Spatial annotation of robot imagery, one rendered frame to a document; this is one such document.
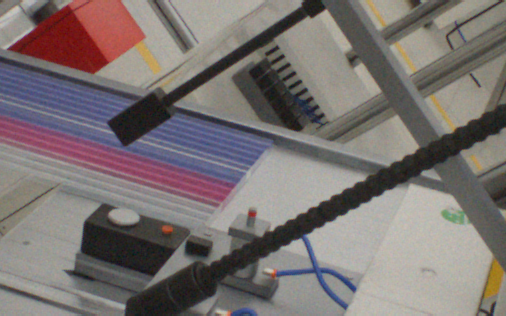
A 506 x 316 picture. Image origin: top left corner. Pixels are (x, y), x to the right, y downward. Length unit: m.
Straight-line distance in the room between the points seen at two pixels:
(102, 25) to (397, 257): 0.85
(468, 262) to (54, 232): 0.33
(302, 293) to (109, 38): 0.85
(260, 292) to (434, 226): 0.17
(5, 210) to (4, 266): 1.41
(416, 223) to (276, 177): 0.24
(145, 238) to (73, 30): 0.75
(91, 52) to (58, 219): 0.63
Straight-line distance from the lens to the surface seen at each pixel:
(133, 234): 0.91
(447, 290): 0.85
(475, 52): 1.89
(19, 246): 0.97
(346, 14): 0.74
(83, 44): 1.62
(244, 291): 0.83
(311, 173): 1.15
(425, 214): 0.94
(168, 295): 0.55
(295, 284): 0.85
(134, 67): 3.22
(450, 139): 0.49
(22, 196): 2.31
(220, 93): 2.16
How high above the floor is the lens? 1.60
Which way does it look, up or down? 28 degrees down
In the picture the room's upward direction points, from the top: 59 degrees clockwise
